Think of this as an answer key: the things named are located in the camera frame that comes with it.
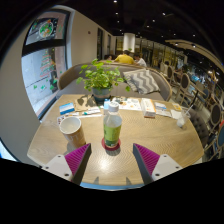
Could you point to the person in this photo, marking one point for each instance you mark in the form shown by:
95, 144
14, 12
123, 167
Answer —
140, 61
124, 59

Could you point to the group of wooden dining chairs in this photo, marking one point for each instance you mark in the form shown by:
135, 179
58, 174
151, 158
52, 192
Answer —
213, 113

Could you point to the green-labelled clear drink bottle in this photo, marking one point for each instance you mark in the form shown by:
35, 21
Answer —
112, 128

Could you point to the grey tufted chair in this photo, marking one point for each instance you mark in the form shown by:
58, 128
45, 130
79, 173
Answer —
200, 128

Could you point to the blue white card box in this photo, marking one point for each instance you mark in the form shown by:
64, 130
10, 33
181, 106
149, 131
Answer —
67, 108

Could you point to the clear plastic cup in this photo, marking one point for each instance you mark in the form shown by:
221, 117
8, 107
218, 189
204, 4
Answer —
182, 120

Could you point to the white teal pen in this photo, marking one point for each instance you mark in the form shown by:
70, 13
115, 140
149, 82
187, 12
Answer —
91, 112

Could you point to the dark-framed decorated window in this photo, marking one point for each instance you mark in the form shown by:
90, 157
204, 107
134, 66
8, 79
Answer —
41, 73

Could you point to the green potted plant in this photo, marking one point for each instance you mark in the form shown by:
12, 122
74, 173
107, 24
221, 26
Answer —
100, 77

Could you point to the grey white chevron pillow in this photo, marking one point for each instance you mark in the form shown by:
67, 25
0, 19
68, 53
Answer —
142, 81

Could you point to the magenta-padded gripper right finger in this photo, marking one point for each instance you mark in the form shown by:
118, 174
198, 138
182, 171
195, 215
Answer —
147, 160

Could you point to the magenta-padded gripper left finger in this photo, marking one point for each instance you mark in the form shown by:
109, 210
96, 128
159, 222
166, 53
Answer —
77, 160

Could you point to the brown paper cup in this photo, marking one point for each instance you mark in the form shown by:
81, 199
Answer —
74, 130

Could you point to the printed white leaflet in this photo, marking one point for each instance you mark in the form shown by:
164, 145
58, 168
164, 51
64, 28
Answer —
130, 104

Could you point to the flat round red coaster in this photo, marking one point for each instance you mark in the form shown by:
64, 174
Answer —
104, 146

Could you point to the group of ceiling spotlights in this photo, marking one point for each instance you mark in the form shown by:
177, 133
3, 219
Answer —
156, 23

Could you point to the grey curved sofa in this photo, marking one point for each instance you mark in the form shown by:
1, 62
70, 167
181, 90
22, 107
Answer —
68, 83

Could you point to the silver blister pill pack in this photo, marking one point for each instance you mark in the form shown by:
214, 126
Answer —
60, 119

